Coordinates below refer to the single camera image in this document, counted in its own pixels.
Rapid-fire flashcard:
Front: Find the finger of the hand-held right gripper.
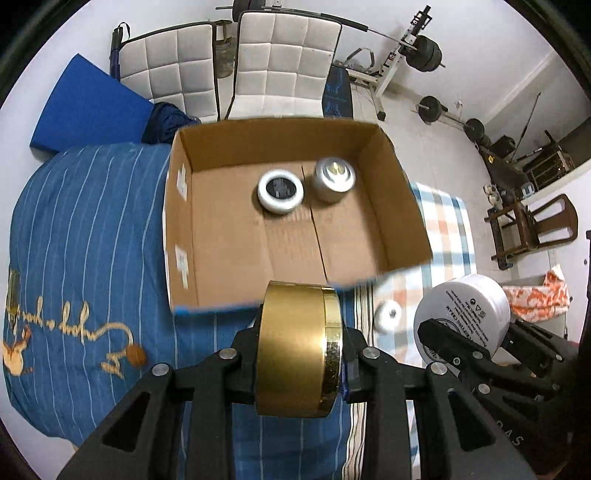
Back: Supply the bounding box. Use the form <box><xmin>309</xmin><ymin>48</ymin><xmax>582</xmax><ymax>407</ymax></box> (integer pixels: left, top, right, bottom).
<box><xmin>503</xmin><ymin>318</ymin><xmax>580</xmax><ymax>370</ymax></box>
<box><xmin>416</xmin><ymin>318</ymin><xmax>559</xmax><ymax>402</ymax></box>

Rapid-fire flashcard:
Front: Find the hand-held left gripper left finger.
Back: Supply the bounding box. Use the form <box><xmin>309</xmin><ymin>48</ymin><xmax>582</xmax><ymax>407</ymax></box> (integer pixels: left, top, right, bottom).
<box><xmin>58</xmin><ymin>318</ymin><xmax>264</xmax><ymax>480</ymax></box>

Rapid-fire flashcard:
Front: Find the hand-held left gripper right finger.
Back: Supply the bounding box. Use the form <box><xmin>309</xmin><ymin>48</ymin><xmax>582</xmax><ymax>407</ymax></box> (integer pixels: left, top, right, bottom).
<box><xmin>342</xmin><ymin>323</ymin><xmax>539</xmax><ymax>480</ymax></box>

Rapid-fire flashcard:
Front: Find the large white cream jar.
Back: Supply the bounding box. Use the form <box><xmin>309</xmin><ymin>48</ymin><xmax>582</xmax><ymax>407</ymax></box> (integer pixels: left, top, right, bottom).
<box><xmin>413</xmin><ymin>274</ymin><xmax>512</xmax><ymax>365</ymax></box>

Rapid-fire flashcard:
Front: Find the gold round tin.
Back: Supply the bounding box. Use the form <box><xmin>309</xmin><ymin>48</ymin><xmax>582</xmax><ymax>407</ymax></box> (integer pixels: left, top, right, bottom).
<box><xmin>255</xmin><ymin>281</ymin><xmax>345</xmax><ymax>419</ymax></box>

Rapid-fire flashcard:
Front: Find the cardboard box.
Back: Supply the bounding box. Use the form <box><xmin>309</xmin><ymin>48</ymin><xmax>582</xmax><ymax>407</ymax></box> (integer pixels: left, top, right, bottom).
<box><xmin>164</xmin><ymin>117</ymin><xmax>435</xmax><ymax>315</ymax></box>

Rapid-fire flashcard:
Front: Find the white jar with black label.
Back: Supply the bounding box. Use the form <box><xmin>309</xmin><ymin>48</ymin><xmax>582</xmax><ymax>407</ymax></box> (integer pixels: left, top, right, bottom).
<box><xmin>257</xmin><ymin>170</ymin><xmax>305</xmax><ymax>214</ymax></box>

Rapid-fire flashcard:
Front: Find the silver round jar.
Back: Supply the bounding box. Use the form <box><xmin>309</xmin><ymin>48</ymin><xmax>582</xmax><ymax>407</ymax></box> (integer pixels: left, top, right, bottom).
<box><xmin>312</xmin><ymin>157</ymin><xmax>356</xmax><ymax>204</ymax></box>

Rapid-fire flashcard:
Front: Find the orange patterned cloth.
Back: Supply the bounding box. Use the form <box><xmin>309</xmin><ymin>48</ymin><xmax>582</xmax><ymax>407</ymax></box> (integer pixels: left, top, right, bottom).
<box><xmin>502</xmin><ymin>269</ymin><xmax>571</xmax><ymax>320</ymax></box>

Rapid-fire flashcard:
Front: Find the small white jar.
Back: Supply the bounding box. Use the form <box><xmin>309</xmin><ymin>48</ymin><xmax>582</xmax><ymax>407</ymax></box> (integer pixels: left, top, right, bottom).
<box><xmin>375</xmin><ymin>300</ymin><xmax>402</xmax><ymax>334</ymax></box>

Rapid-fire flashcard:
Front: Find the brown wooden chair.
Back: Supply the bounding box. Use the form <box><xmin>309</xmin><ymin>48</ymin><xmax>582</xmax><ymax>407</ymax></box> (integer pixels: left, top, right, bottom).
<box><xmin>485</xmin><ymin>194</ymin><xmax>579</xmax><ymax>271</ymax></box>

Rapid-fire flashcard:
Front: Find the plaid blanket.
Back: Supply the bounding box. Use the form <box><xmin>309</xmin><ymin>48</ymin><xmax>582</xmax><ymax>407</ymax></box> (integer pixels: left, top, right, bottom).
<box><xmin>344</xmin><ymin>181</ymin><xmax>478</xmax><ymax>480</ymax></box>

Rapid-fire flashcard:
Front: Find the blue striped blanket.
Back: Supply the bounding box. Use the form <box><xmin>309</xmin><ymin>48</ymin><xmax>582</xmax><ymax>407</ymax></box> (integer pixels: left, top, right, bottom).
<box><xmin>2</xmin><ymin>142</ymin><xmax>365</xmax><ymax>480</ymax></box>

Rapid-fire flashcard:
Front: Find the black exercise bench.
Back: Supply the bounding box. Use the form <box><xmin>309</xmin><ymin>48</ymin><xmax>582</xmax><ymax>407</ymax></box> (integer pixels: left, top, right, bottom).
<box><xmin>475</xmin><ymin>134</ymin><xmax>536</xmax><ymax>197</ymax></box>

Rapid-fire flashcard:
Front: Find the black floor barbell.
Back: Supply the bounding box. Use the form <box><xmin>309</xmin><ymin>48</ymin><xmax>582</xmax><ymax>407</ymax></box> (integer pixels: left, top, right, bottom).
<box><xmin>417</xmin><ymin>95</ymin><xmax>485</xmax><ymax>142</ymax></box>

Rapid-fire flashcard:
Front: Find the dark blue cloth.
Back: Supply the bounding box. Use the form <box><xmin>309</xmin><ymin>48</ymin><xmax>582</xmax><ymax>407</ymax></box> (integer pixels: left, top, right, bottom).
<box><xmin>141</xmin><ymin>102</ymin><xmax>202</xmax><ymax>145</ymax></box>

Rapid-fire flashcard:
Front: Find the black blue bench pad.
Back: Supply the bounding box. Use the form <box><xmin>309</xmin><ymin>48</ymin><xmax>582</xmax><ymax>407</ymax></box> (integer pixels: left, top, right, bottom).
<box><xmin>322</xmin><ymin>64</ymin><xmax>355</xmax><ymax>119</ymax></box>

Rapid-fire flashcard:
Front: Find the white weight bench rack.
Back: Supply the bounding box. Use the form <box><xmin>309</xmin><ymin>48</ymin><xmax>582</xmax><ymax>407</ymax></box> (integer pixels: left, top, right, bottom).
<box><xmin>348</xmin><ymin>7</ymin><xmax>432</xmax><ymax>121</ymax></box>

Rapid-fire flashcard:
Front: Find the black barbell with plates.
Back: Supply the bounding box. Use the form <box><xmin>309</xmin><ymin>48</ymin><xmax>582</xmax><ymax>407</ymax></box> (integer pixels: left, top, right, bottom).
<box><xmin>216</xmin><ymin>0</ymin><xmax>445</xmax><ymax>73</ymax></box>

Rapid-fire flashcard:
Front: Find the blue foam mat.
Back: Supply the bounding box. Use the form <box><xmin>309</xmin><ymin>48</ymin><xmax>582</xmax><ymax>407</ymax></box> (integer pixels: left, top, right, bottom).
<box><xmin>30</xmin><ymin>54</ymin><xmax>156</xmax><ymax>155</ymax></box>

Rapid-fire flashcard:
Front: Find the white quilted chair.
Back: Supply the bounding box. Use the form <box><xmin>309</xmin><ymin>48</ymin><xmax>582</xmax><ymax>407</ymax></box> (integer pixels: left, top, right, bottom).
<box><xmin>225</xmin><ymin>11</ymin><xmax>343</xmax><ymax>121</ymax></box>
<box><xmin>121</xmin><ymin>22</ymin><xmax>221</xmax><ymax>123</ymax></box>

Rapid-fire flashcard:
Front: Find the clear water jug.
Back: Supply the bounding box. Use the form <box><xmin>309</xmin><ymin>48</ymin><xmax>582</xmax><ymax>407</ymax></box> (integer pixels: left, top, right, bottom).
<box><xmin>216</xmin><ymin>21</ymin><xmax>239</xmax><ymax>79</ymax></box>

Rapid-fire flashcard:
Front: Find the black folded umbrella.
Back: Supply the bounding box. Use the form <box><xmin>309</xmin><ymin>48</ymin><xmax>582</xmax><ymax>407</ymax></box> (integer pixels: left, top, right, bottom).
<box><xmin>109</xmin><ymin>22</ymin><xmax>131</xmax><ymax>80</ymax></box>

